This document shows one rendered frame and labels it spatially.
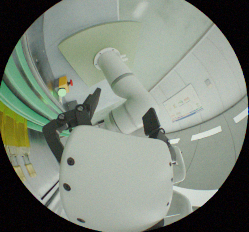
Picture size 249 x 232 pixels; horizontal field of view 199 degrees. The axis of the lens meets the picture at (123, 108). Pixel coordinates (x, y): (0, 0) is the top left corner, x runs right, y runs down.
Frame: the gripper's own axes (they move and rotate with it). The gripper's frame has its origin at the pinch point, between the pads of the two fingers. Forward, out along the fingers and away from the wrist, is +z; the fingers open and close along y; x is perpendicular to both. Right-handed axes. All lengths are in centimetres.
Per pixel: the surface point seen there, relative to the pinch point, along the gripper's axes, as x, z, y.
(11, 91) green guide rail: -1.4, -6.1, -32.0
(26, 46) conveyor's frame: 8.7, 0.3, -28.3
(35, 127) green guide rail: -26.2, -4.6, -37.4
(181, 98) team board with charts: -15, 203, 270
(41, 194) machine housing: -31, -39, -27
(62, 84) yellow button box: -11.8, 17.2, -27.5
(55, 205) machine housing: -33, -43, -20
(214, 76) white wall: 159, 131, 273
